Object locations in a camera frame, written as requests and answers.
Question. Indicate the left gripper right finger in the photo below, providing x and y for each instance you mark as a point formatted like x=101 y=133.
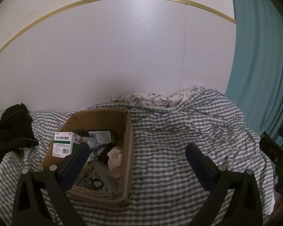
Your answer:
x=245 y=207

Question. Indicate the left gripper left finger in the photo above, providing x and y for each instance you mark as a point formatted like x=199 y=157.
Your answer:
x=29 y=206

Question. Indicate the green 999 medicine box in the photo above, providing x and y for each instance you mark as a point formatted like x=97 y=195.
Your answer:
x=63 y=143

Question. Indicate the white tissue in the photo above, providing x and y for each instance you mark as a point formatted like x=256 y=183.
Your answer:
x=115 y=157

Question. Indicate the brown box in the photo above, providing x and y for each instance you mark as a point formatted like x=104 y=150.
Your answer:
x=102 y=136

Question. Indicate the black small pouch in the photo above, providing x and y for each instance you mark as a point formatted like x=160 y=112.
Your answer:
x=103 y=156

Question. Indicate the blue floral tissue pack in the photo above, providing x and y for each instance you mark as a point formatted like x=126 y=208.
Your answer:
x=92 y=142

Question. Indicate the green curtain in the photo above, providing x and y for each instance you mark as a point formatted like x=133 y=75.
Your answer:
x=256 y=80

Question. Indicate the black clothing pile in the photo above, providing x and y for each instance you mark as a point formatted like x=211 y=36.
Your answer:
x=16 y=130

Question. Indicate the grey checkered bed sheet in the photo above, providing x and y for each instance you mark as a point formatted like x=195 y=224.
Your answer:
x=165 y=190

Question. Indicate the cardboard box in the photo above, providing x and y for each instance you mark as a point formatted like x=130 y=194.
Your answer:
x=95 y=184

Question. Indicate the floral patterned pillow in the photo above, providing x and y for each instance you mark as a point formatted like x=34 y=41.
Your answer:
x=157 y=101

